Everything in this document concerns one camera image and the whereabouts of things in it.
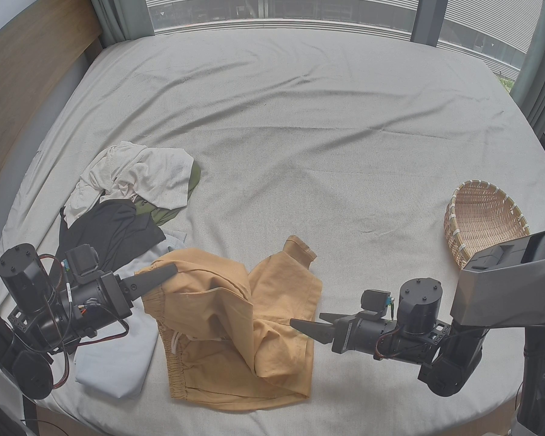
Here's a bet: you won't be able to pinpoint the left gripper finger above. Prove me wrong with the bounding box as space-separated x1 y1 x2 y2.
119 263 179 307

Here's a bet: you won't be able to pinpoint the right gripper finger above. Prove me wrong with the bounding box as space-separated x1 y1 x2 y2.
290 318 337 345
319 312 347 329

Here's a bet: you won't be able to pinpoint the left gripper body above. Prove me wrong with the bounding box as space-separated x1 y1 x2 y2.
66 273 134 330

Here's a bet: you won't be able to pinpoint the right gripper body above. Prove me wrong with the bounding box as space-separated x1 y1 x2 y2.
332 315 398 358

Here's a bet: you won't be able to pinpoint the tan shorts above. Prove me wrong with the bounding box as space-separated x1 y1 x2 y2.
134 235 324 412

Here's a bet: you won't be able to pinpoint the black garment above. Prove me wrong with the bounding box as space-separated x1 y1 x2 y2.
57 199 167 273

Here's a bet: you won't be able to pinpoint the pale grey garment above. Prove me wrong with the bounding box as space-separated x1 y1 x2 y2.
74 230 187 399

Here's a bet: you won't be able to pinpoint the green garment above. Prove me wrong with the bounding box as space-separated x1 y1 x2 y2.
132 159 203 227

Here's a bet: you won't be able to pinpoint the white garment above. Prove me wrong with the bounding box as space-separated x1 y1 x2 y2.
65 141 196 227

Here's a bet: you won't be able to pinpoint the round woven basket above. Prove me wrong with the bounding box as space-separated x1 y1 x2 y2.
444 179 530 269

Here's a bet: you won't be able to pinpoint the bed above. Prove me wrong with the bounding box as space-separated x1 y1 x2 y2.
0 0 545 436

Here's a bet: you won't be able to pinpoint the window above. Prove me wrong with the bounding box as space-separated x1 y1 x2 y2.
136 0 545 94

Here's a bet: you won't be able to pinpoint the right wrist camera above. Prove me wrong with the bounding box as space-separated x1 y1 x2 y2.
361 290 393 321

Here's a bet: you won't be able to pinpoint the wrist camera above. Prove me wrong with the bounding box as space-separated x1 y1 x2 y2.
361 290 393 321
63 245 101 285

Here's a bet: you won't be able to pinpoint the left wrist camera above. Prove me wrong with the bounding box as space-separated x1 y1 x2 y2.
63 245 101 285

